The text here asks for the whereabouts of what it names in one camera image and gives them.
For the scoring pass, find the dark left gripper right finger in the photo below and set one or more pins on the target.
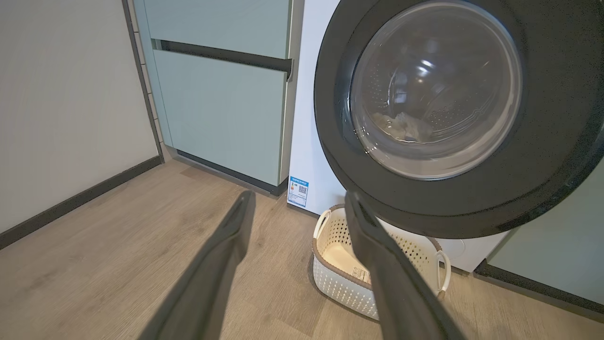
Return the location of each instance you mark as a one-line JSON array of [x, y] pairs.
[[396, 293]]

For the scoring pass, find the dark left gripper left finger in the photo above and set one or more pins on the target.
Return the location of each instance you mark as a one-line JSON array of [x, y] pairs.
[[207, 283]]

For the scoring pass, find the cream pyjama garment blue cuffs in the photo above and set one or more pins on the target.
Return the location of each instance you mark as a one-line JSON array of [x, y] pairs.
[[401, 125]]

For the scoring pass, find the black glass washing machine door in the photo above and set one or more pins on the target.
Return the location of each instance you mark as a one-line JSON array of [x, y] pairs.
[[542, 141]]

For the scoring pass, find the basket product label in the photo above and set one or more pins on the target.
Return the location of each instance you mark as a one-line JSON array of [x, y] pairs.
[[358, 274]]

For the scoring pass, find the cream perforated laundry basket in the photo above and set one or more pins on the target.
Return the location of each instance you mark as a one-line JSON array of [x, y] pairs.
[[339, 288]]

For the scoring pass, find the white washing machine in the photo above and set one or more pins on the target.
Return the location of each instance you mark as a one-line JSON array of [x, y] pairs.
[[306, 118]]

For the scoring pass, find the round drain filter cover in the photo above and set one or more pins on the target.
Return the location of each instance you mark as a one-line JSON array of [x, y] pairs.
[[457, 249]]

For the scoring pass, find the blue energy label sticker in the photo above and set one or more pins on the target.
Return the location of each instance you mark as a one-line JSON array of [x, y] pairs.
[[298, 191]]

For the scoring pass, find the mint green drawer cabinet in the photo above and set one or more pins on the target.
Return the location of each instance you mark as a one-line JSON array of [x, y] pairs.
[[222, 113]]

